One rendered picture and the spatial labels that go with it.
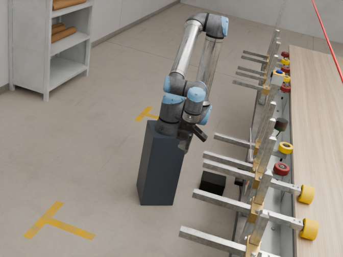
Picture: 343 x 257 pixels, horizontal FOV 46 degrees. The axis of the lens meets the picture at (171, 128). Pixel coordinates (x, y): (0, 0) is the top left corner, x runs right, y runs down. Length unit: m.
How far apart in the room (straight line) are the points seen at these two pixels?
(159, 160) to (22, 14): 2.11
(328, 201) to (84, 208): 1.69
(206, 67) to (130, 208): 1.19
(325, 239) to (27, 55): 3.34
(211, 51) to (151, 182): 1.05
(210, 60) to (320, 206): 1.14
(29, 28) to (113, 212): 2.07
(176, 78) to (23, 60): 2.45
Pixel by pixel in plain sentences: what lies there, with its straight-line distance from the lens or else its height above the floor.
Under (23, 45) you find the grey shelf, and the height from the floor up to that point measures 0.54.
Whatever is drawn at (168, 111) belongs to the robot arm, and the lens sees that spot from 2.75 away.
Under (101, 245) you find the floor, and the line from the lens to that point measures 2.77.
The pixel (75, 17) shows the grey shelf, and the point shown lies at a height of 0.67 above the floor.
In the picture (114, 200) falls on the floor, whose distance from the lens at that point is 3.11.
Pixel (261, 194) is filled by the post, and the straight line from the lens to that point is 1.73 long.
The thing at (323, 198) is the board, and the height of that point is 0.90.
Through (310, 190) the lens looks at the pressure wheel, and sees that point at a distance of 1.97.
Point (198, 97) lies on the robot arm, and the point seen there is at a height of 1.18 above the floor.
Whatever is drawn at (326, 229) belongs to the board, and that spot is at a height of 0.90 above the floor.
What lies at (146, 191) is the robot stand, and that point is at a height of 0.14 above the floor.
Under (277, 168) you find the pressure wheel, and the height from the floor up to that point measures 0.91.
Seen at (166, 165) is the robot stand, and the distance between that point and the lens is 2.91.
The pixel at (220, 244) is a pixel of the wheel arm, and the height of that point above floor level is 0.96.
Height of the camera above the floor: 1.98
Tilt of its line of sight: 28 degrees down
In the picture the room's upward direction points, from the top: 12 degrees clockwise
